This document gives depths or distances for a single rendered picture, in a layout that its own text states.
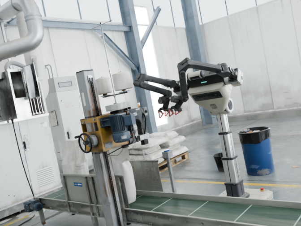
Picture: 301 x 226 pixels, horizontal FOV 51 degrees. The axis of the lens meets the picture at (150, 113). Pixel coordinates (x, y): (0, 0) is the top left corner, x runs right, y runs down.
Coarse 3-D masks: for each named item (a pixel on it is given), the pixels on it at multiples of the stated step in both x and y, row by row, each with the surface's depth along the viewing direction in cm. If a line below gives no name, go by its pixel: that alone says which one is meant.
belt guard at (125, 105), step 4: (112, 104) 268; (116, 104) 268; (120, 104) 270; (124, 104) 273; (128, 104) 297; (108, 108) 270; (112, 108) 268; (116, 108) 268; (120, 108) 269; (124, 108) 272
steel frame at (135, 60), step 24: (120, 0) 897; (192, 0) 1108; (48, 24) 693; (72, 24) 741; (96, 24) 797; (192, 24) 1130; (192, 48) 1146; (144, 72) 889; (144, 96) 900; (216, 120) 1146
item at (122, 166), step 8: (128, 152) 323; (112, 160) 336; (120, 160) 329; (128, 160) 331; (120, 168) 325; (128, 168) 328; (128, 176) 325; (128, 184) 325; (128, 192) 325; (128, 200) 326
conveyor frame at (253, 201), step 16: (144, 192) 349; (160, 192) 333; (48, 208) 399; (64, 208) 375; (80, 208) 354; (128, 208) 303; (144, 224) 290; (160, 224) 279; (176, 224) 267; (192, 224) 256; (208, 224) 246; (224, 224) 237; (240, 224) 227; (256, 224) 221
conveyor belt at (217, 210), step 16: (144, 208) 306; (160, 208) 298; (176, 208) 290; (192, 208) 283; (208, 208) 276; (224, 208) 269; (240, 208) 263; (256, 208) 257; (272, 208) 251; (288, 208) 246; (272, 224) 225; (288, 224) 220
